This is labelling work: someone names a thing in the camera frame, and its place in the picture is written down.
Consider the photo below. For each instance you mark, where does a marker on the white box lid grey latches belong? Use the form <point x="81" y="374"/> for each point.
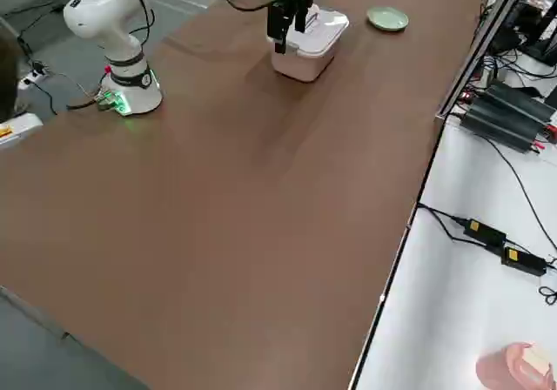
<point x="326" y="26"/>

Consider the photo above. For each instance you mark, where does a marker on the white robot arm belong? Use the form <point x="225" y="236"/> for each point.
<point x="100" y="11"/>

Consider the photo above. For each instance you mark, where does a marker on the pale pink plastic box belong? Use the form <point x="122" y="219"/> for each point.
<point x="300" y="68"/>

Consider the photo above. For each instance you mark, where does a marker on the green plate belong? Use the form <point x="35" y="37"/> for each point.
<point x="387" y="19"/>

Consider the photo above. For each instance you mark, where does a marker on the white control box yellow label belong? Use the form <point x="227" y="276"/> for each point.
<point x="22" y="129"/>

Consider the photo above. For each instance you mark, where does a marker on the black finned power supply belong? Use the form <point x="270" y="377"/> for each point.
<point x="522" y="102"/>
<point x="500" y="129"/>

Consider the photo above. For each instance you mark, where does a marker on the white power strip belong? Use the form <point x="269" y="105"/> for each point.
<point x="32" y="75"/>

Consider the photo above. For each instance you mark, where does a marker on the person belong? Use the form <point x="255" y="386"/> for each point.
<point x="8" y="72"/>

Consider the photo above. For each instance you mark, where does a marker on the black adapter yellow label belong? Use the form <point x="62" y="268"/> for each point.
<point x="524" y="261"/>
<point x="485" y="233"/>

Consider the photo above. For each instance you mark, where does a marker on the pink cup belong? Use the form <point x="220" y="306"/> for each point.
<point x="509" y="370"/>

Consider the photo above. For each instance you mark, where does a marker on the aluminium frame post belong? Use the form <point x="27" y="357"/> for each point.
<point x="472" y="61"/>

